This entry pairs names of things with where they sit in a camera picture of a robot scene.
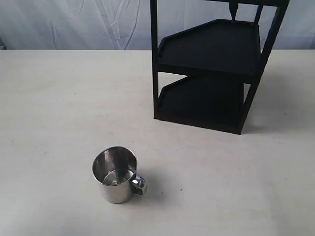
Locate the stainless steel mug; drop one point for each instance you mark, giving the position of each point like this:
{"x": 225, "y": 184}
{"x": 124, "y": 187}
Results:
{"x": 115, "y": 170}

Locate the black two-tier rack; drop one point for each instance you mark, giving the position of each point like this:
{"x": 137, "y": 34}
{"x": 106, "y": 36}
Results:
{"x": 207, "y": 76}

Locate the white backdrop cloth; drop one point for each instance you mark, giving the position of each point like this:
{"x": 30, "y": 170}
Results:
{"x": 98, "y": 24}

